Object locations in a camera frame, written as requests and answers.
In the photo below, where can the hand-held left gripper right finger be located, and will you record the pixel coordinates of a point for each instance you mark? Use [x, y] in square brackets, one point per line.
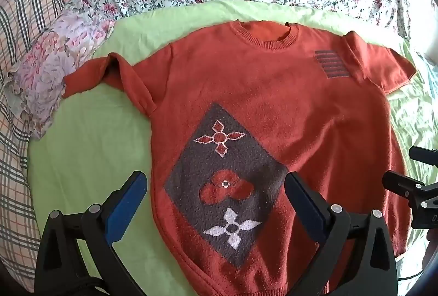
[304, 203]

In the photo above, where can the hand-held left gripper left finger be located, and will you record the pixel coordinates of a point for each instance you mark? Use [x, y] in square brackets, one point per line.
[126, 207]

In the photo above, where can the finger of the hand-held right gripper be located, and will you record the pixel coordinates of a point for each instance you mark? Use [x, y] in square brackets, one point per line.
[424, 155]
[402, 185]

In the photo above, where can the orange knit sweater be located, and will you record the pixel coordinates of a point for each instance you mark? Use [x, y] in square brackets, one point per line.
[273, 94]

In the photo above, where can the light green bed sheet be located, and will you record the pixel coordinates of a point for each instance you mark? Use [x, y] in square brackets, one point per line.
[95, 145]

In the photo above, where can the purple floral pillow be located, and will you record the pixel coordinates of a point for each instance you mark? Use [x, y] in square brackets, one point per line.
[51, 60]

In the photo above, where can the plaid blanket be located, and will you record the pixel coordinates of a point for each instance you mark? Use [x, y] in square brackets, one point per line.
[20, 8]

